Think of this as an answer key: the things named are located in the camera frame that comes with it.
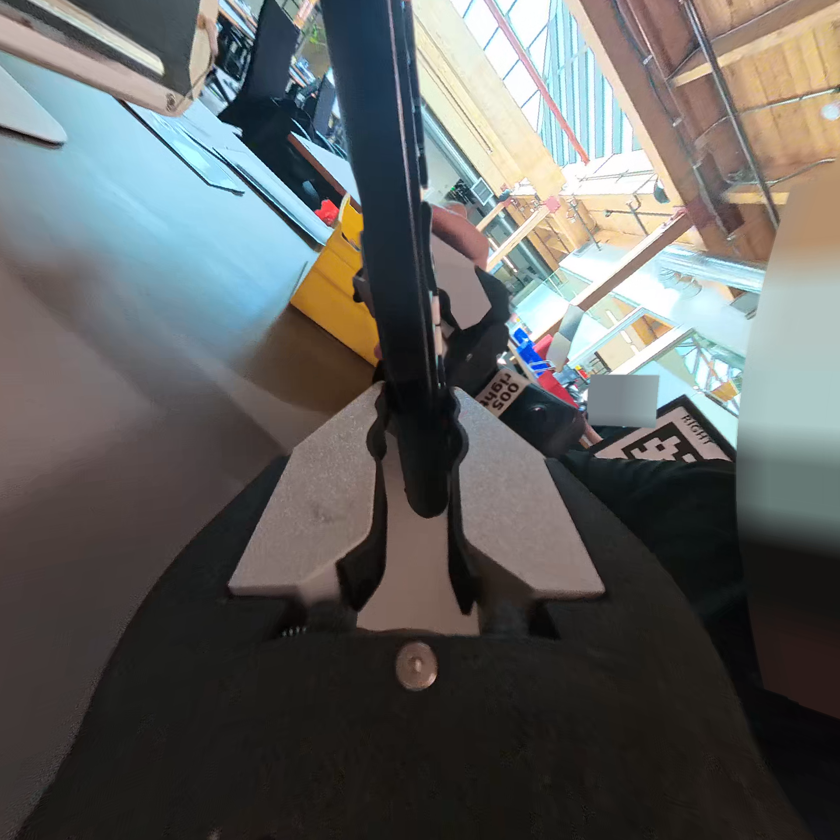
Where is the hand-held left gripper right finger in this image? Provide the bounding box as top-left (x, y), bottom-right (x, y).
top-left (448, 387), bottom-right (606, 616)

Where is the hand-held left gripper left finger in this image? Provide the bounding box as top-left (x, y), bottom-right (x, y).
top-left (228, 382), bottom-right (390, 611)

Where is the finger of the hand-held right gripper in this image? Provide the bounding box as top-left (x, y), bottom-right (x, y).
top-left (430, 241), bottom-right (514, 342)

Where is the long black plastic tool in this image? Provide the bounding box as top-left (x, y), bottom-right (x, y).
top-left (318, 0), bottom-right (468, 519)

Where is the yellow plastic bin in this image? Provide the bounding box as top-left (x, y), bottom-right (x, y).
top-left (290, 193), bottom-right (383, 366)

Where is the person's right hand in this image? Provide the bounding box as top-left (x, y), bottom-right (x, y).
top-left (427, 202), bottom-right (493, 270)

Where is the black white marker tag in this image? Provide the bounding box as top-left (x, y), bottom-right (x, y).
top-left (589, 394), bottom-right (737, 464)

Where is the clear document sleeve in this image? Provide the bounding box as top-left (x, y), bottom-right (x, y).
top-left (213, 147), bottom-right (333, 248)

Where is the black glossy card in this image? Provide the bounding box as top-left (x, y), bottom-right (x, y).
top-left (128, 105), bottom-right (245, 196)

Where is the black office chair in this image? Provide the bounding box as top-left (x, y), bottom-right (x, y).
top-left (220, 0), bottom-right (304, 127)

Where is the black board on white stand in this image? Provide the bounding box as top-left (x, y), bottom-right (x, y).
top-left (0, 0), bottom-right (221, 147)

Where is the thin steel tether wire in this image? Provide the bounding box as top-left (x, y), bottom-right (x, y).
top-left (189, 10), bottom-right (221, 101)

